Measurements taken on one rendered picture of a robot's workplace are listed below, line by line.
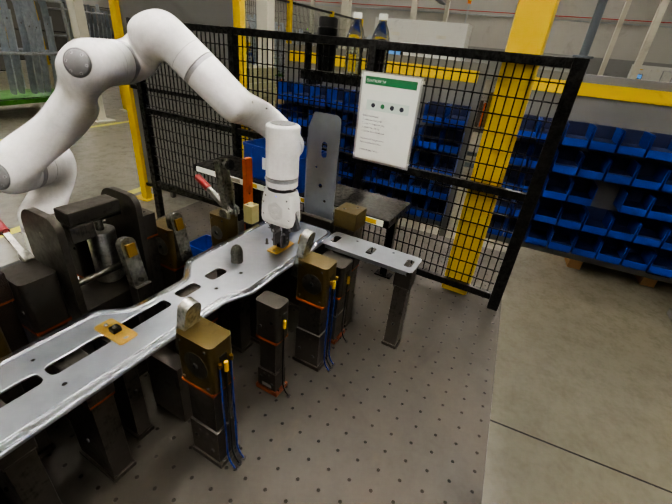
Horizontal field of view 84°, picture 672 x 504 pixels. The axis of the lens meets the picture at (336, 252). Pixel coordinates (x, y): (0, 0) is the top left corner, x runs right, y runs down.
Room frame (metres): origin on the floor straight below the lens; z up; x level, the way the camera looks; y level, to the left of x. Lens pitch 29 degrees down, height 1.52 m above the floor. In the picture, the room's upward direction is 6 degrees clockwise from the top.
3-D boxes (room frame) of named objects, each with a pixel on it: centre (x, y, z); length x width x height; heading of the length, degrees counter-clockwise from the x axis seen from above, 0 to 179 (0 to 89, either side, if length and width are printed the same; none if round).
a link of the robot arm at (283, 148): (0.94, 0.16, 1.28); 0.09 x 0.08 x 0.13; 175
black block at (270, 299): (0.70, 0.13, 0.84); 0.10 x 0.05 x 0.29; 64
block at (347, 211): (1.15, -0.04, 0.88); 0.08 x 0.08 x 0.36; 64
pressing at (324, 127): (1.19, 0.07, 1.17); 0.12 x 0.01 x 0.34; 64
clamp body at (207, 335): (0.51, 0.21, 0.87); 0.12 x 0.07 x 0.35; 64
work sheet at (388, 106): (1.41, -0.13, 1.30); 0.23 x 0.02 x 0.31; 64
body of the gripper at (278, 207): (0.94, 0.16, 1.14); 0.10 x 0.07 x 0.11; 64
